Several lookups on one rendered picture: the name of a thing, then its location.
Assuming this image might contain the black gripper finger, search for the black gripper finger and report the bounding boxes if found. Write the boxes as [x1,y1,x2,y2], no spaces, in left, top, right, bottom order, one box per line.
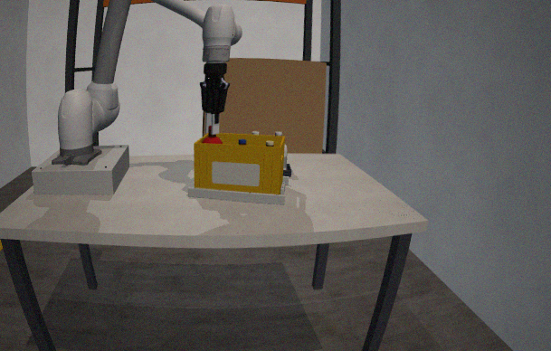
[211,79,230,135]
[200,80,213,133]

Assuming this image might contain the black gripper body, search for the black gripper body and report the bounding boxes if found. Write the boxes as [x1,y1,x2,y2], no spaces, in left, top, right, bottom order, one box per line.
[204,63,227,90]

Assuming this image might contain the yellow crate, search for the yellow crate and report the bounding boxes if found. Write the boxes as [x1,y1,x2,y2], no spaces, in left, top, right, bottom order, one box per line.
[194,133,285,194]

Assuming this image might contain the red bottle with pink label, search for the red bottle with pink label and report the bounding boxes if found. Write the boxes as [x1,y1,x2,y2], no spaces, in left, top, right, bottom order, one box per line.
[202,126,223,144]

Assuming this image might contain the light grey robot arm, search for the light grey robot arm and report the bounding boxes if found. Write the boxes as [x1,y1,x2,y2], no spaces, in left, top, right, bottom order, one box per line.
[52,0,242,166]

